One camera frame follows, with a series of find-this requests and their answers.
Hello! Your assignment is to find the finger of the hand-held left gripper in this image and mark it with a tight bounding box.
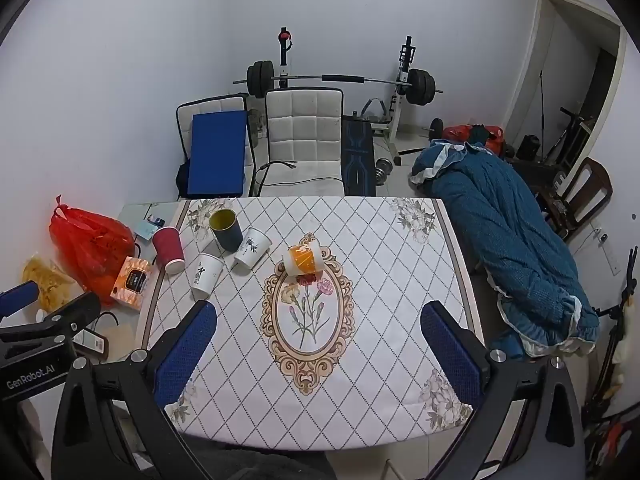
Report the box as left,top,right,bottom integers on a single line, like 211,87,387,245
0,291,102,347
0,281,40,318

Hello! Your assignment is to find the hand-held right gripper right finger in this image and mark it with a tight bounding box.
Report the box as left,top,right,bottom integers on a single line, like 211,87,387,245
419,300,587,480

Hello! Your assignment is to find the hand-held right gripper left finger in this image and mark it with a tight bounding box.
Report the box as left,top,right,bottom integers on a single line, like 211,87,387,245
51,300,237,480

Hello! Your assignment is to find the orange and white paper cup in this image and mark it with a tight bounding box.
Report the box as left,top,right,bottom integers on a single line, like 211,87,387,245
281,239,322,278

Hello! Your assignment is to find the white paper cup figure print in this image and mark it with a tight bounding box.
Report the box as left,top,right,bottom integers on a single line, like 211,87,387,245
190,252,224,298

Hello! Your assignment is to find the red paper cup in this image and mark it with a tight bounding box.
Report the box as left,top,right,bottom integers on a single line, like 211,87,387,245
152,226,185,275

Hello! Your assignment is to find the white paper cup leaf print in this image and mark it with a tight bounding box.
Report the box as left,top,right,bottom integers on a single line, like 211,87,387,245
234,227,273,272

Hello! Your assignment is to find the dark blue cup yellow inside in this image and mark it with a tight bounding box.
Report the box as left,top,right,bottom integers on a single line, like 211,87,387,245
209,208,244,252

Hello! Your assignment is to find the yellow plastic bag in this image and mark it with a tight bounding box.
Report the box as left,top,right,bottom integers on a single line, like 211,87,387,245
21,255,83,313

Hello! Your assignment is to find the black power adapter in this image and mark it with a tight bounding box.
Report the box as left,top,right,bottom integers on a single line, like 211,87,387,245
74,329,109,362

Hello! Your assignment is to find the red plastic bag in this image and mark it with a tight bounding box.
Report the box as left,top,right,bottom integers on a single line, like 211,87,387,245
48,195,137,309

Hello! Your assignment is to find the orange tissue box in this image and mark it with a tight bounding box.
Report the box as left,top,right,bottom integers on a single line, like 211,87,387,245
110,256,152,315

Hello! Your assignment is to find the floral diamond pattern tablecloth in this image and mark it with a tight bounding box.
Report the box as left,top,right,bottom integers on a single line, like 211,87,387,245
137,195,488,453

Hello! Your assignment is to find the light blue card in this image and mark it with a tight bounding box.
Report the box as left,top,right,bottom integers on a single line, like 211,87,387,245
134,220,161,244

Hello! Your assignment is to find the teal ruffled blanket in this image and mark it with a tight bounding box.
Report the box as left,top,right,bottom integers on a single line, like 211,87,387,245
407,137,601,359

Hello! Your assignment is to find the black tripod stand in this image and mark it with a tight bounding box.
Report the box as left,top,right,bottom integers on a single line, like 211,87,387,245
584,246,640,413

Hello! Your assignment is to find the white power strip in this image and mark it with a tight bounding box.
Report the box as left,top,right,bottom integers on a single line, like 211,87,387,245
601,232,622,277

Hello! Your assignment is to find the blue flat board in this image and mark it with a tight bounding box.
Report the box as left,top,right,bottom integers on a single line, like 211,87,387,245
187,112,249,199

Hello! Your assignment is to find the brown wooden chair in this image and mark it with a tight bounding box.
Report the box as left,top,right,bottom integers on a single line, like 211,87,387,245
542,156,614,241

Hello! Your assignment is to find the black and blue bench pad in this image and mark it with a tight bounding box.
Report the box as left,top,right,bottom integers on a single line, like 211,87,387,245
341,116,377,196

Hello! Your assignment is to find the black round container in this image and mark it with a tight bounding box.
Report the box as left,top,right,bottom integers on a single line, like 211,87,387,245
517,134,541,161

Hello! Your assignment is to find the white quilted chair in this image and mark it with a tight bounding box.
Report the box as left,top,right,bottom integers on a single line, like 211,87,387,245
176,94,251,199
252,87,347,199

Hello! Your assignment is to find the white barbell rack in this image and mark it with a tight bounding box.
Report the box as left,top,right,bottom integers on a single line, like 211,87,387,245
276,25,422,167

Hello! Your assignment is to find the barbell with black plates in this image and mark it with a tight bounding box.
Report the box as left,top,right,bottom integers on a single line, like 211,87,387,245
232,60,444,107

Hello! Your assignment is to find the black cable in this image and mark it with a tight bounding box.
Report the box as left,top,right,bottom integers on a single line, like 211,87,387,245
254,159,299,196

